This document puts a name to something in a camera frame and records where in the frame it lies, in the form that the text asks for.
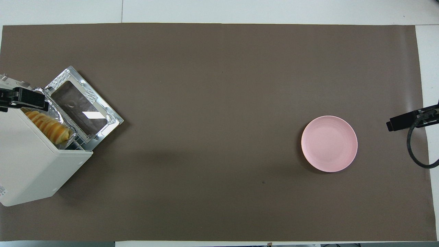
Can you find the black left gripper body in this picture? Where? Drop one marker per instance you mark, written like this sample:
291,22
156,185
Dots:
27,97

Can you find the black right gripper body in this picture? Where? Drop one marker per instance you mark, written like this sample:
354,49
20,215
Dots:
404,120

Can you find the aluminium foil tray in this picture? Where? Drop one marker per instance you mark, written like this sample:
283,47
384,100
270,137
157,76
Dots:
56,111

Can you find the orange spiral bread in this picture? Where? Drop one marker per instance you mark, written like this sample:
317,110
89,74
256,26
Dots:
48,127

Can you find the glass oven door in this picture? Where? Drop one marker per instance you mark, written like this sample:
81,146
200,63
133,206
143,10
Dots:
82,106

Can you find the white toaster oven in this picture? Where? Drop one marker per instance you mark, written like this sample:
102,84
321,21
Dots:
31,164

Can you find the pink round plate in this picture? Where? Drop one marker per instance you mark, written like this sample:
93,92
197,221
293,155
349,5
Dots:
329,144

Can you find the brown table mat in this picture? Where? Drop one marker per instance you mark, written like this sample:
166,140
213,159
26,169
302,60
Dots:
219,103

